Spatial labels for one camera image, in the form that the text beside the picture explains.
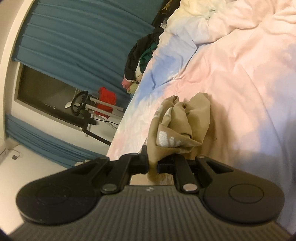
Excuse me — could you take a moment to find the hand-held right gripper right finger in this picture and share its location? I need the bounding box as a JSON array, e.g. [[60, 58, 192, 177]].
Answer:
[[157, 154, 234, 194]]

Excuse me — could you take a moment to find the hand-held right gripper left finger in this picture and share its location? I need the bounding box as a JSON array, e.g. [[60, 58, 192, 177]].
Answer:
[[67, 145, 149, 195]]

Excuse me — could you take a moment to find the tan printed t-shirt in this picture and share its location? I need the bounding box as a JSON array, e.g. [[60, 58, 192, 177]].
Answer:
[[147, 92, 211, 184]]

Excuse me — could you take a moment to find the pile of clothes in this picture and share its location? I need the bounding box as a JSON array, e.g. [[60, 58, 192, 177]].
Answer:
[[121, 28, 167, 94]]

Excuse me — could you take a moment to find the tissue box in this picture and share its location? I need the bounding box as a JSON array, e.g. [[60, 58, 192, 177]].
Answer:
[[73, 159, 91, 167]]

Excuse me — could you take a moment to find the red bag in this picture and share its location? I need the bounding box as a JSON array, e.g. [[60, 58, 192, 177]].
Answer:
[[95, 86, 117, 116]]

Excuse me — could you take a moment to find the garment steamer stand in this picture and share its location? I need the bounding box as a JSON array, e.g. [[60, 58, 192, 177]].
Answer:
[[65, 91, 124, 130]]

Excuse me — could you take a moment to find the narrow blue curtain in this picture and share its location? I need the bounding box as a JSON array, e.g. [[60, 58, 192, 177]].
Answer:
[[5, 114, 110, 168]]

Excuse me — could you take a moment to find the pastel tie-dye duvet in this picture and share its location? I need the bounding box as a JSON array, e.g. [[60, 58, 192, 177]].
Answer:
[[106, 0, 296, 233]]

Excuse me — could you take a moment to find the dark window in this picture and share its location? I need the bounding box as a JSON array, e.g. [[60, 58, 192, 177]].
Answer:
[[14, 63, 97, 121]]

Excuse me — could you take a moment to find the wide blue curtain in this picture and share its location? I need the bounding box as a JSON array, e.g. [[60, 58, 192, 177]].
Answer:
[[13, 0, 160, 112]]

